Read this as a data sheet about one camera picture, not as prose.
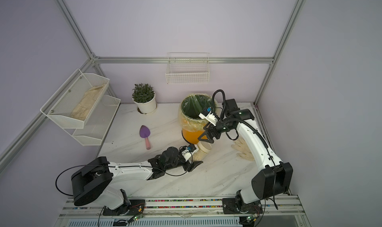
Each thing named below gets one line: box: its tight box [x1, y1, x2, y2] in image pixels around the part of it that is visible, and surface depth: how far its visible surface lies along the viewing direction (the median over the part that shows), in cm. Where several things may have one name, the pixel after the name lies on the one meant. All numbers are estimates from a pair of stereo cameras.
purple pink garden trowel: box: [139, 124, 151, 150], surface depth 104 cm
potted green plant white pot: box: [131, 82, 158, 114], surface depth 106 cm
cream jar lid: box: [196, 140, 212, 154], surface depth 73 cm
